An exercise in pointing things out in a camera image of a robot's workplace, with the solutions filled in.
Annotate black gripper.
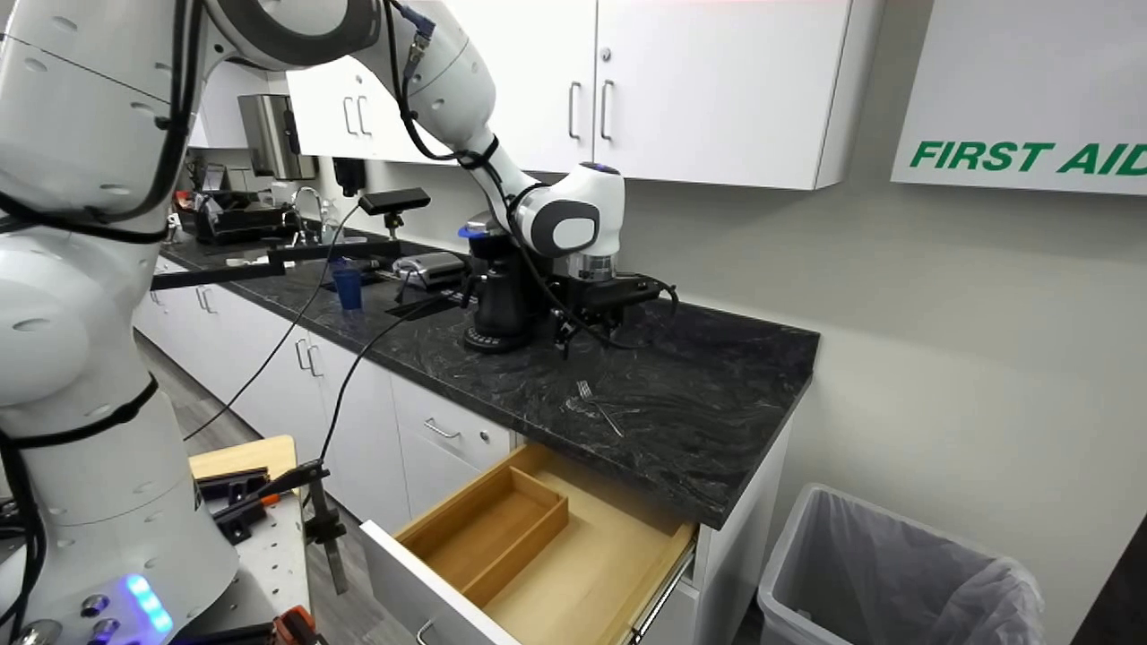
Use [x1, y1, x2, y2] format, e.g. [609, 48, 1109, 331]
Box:
[549, 273, 658, 359]

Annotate wooden drawer with white front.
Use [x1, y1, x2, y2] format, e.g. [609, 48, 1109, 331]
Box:
[354, 441, 697, 645]

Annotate black round countertop appliance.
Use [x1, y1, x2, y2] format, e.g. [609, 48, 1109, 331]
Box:
[462, 253, 542, 353]

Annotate black box device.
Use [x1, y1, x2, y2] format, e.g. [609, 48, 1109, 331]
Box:
[385, 251, 475, 318]

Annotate wooden organizer tray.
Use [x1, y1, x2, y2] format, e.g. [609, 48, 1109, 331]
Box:
[394, 461, 572, 608]

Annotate small blue object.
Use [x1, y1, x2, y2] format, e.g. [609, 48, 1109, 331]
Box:
[328, 253, 365, 316]

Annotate black boom bar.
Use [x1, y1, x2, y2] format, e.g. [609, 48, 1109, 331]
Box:
[145, 236, 409, 295]

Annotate black metal stand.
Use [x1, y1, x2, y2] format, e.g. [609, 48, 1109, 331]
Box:
[299, 480, 354, 599]

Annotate light wooden block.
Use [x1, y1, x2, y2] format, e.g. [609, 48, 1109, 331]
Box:
[186, 435, 299, 488]

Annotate black and orange bar clamp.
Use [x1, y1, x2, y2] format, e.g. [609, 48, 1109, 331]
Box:
[192, 461, 332, 543]

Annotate grey trash bin clear bag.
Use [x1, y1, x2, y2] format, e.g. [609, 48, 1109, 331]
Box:
[752, 480, 1050, 645]

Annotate white first aid cabinet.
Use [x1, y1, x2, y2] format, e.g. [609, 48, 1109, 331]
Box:
[887, 0, 1147, 202]

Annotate black camera on stand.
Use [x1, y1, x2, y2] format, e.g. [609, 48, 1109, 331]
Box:
[354, 186, 434, 242]

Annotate thin black camera cable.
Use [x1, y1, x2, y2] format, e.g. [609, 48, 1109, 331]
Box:
[310, 300, 414, 474]

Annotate white wall cabinets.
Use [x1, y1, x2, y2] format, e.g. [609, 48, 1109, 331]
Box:
[189, 0, 887, 193]

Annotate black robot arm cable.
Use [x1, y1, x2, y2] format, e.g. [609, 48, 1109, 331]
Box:
[385, 0, 575, 351]

